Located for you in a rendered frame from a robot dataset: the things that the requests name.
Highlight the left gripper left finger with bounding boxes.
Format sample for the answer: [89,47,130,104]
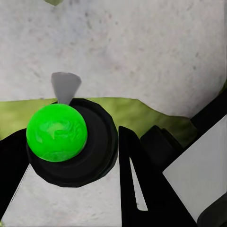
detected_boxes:
[0,129,30,220]

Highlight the insectifuge atomizer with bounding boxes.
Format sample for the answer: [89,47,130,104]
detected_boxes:
[26,71,119,188]

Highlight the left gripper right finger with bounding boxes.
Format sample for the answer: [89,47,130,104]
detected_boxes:
[118,126,198,227]

